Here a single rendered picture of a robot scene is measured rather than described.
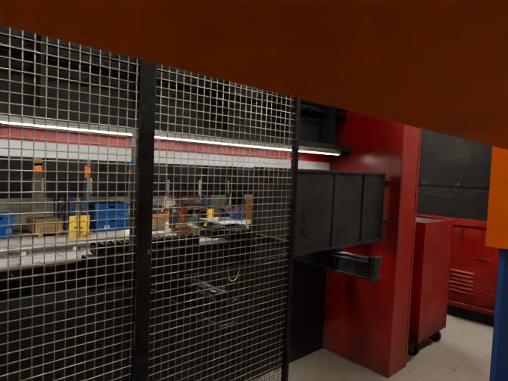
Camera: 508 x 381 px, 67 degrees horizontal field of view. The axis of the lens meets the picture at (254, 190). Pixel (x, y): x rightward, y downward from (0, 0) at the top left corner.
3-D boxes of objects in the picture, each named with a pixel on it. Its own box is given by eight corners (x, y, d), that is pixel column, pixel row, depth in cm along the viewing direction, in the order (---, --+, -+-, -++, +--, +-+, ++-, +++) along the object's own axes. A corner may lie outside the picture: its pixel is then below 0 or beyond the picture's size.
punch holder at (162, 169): (158, 194, 201) (159, 162, 200) (165, 196, 195) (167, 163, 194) (130, 195, 191) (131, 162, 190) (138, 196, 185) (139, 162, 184)
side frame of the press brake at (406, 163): (311, 326, 330) (324, 55, 318) (407, 367, 267) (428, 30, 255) (292, 333, 313) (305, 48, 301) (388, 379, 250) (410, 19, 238)
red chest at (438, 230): (387, 321, 348) (394, 212, 343) (444, 341, 311) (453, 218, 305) (356, 336, 314) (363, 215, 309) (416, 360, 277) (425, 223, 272)
